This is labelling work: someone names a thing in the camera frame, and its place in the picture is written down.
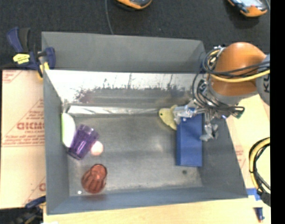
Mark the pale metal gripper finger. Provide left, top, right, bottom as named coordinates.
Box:
left=200, top=122, right=219, bottom=141
left=173, top=105, right=196, bottom=124

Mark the yellow-green toy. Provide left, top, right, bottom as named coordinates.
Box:
left=159, top=105, right=179, bottom=131

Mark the blue flat block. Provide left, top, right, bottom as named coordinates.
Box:
left=175, top=113, right=203, bottom=167

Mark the grey metal bin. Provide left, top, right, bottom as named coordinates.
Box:
left=41, top=31, right=248, bottom=216

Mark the pale pink ball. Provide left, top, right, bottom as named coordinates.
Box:
left=90, top=140, right=104, bottom=157

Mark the purple clear plastic cup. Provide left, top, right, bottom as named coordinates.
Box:
left=67, top=124, right=100, bottom=161

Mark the red clear plastic cup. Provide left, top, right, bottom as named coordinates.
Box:
left=81, top=163, right=108, bottom=194

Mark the white and green oval object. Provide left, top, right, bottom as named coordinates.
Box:
left=61, top=112, right=76, bottom=148

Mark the brown cardboard board red print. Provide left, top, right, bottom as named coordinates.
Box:
left=0, top=69, right=47, bottom=210

